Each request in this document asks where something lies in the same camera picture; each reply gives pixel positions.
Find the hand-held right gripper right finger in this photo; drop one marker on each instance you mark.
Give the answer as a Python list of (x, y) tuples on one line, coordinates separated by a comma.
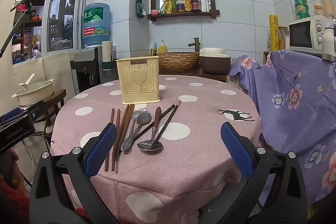
[(236, 150)]

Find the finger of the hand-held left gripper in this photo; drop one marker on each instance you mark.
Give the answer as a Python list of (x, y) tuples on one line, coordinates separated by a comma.
[(36, 111), (10, 114)]

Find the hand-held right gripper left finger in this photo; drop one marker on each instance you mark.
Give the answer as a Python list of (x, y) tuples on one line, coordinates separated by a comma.
[(102, 150)]

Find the grey plastic spoon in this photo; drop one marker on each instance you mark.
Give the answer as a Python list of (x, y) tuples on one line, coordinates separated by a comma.
[(135, 116)]

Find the engraved metal spoon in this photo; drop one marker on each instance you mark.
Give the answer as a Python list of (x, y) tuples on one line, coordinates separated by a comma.
[(144, 117)]

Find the cream plastic utensil holder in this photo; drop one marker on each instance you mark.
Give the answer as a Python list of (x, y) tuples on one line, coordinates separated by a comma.
[(137, 90)]

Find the dark brown chopstick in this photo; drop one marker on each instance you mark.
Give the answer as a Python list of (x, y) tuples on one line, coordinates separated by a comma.
[(169, 119), (163, 115)]

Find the person's left forearm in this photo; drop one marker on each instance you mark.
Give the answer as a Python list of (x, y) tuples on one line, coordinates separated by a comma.
[(13, 203)]

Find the person's left hand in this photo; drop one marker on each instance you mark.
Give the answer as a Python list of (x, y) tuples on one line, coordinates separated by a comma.
[(14, 171)]

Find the cream pot with lid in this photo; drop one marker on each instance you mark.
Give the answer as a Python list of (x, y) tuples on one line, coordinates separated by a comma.
[(36, 92)]

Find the dark wooden stool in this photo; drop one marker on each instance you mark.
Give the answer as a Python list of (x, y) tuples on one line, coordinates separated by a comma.
[(56, 98)]

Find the pink polka dot tablecloth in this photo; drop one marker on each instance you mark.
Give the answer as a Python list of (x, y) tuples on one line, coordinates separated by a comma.
[(183, 174)]

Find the black white water dispenser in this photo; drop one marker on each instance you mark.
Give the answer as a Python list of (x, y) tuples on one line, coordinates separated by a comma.
[(85, 74)]

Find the purple floral cloth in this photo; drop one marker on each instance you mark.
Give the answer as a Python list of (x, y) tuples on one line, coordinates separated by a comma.
[(288, 108)]

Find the white brown rice cooker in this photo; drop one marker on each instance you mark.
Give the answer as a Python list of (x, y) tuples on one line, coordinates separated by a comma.
[(214, 64)]

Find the white cup dispenser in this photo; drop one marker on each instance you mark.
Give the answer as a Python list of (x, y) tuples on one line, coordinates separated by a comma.
[(107, 53)]

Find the sliding window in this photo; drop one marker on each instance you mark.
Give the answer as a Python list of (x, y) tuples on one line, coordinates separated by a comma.
[(46, 16)]

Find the wooden box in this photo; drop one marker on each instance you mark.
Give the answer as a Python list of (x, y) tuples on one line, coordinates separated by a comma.
[(266, 57)]

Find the woven basin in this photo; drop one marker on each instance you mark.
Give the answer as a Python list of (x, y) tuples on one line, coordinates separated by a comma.
[(178, 61)]

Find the brass faucet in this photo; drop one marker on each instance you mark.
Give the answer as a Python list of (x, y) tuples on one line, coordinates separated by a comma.
[(196, 44)]

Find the yellow soap dispenser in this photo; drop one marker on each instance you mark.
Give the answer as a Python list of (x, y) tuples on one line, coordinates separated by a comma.
[(162, 48)]

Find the glass jar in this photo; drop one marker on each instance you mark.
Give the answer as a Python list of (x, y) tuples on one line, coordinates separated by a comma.
[(283, 40)]

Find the yellow roll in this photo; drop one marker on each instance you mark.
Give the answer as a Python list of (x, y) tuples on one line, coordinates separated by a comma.
[(273, 32)]

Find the white microwave oven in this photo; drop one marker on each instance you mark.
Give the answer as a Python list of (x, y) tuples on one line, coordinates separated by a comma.
[(302, 35)]

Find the pink bowl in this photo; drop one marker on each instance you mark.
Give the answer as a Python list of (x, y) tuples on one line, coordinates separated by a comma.
[(155, 12)]

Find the small white bottle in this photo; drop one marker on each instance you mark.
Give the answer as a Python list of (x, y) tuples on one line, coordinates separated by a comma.
[(207, 5)]

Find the dark sauce bottle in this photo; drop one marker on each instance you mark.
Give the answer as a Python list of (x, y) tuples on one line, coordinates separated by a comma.
[(195, 3)]

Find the brown sauce bottle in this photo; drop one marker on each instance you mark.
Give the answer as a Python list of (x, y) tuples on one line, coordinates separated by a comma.
[(187, 5)]

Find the amber oil bottle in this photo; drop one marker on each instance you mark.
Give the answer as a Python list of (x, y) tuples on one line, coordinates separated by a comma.
[(180, 5)]

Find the green yellow bottle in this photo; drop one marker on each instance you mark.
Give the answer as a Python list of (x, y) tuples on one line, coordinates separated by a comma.
[(174, 6)]

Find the yellow packet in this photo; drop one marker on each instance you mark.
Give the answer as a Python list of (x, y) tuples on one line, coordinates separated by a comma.
[(166, 6)]

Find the clear jar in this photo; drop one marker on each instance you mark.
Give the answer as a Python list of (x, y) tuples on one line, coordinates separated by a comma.
[(318, 10)]

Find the green wall packet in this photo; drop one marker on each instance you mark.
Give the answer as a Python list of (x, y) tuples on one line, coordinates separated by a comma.
[(140, 8)]

